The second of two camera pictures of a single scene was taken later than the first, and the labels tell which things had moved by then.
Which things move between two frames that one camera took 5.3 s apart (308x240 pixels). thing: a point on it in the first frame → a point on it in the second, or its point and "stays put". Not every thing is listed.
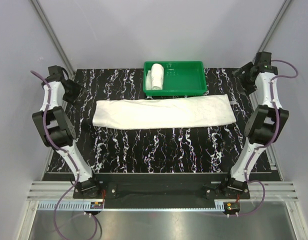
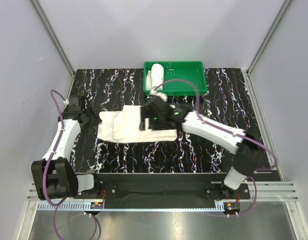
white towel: x=182 y=112 → x=124 y=127
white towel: x=154 y=79 stays put
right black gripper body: x=245 y=78 → x=146 y=119
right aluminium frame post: x=272 y=28 stays put
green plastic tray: x=181 y=78 stays put
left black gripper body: x=72 y=90 → x=86 y=119
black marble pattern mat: x=218 y=149 stays put
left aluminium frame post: x=53 y=35 stays put
